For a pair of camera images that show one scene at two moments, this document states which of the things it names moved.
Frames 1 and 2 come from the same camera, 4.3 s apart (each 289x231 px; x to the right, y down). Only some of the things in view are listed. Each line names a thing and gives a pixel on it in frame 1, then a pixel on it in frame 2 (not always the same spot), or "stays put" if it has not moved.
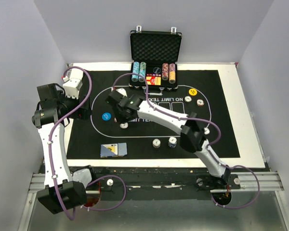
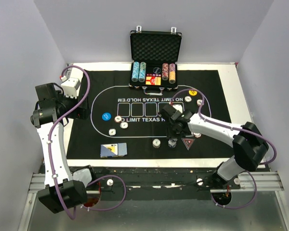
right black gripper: x=120 y=119 -> x=170 y=133
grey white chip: x=188 y=99 stays put
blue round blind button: x=106 y=116 stays put
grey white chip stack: x=156 y=143 stays put
